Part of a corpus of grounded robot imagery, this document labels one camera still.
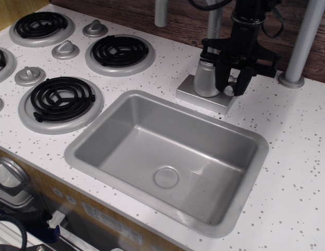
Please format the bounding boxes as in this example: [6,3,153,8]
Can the silver oven dial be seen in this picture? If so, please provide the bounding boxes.
[0,157,29,196]

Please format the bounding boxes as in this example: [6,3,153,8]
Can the grey support pole with base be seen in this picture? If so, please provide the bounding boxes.
[278,0,325,89]

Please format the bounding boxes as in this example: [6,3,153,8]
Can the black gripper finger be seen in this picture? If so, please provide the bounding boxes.
[234,67,256,96]
[215,59,231,92]

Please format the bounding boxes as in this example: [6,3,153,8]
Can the front left stove burner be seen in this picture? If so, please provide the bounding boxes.
[0,48,16,83]

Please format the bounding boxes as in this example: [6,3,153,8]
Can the back right stove burner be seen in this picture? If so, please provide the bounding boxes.
[85,35,155,77]

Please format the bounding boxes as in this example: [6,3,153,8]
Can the front right stove burner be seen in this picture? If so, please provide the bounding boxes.
[18,77,104,135]

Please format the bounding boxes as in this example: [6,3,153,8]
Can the silver toy faucet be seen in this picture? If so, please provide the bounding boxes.
[154,0,235,115]

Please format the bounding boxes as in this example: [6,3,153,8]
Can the grey stove knob front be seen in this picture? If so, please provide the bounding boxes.
[15,66,46,87]

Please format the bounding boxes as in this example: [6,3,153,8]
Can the grey stove knob middle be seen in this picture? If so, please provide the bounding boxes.
[51,40,80,60]

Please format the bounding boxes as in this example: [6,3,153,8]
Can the stove burner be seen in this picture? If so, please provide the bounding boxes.
[85,35,155,77]
[9,12,75,48]
[0,48,16,83]
[18,77,104,135]

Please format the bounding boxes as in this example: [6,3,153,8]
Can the back left stove burner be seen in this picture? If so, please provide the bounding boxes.
[9,12,75,48]

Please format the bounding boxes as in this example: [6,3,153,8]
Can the black cable bottom left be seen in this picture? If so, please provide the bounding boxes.
[0,210,53,246]

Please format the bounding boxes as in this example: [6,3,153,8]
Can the grey stove knob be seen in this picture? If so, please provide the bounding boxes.
[82,19,108,38]
[51,40,80,60]
[15,66,46,87]

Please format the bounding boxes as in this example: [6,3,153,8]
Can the silver faucet lever handle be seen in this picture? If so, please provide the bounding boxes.
[223,75,237,96]

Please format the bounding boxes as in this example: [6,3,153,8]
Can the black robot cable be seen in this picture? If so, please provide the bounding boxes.
[188,0,285,39]

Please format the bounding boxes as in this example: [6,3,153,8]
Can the wooden toy kitchen front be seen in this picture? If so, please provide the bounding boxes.
[0,149,181,250]

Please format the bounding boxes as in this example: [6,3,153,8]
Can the grey stove knob back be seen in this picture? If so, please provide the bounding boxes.
[82,19,108,38]

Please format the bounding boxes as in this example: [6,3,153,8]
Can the grey plastic sink basin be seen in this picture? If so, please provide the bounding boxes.
[64,90,269,237]

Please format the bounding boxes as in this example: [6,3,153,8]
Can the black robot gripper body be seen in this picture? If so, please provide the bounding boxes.
[201,12,282,77]

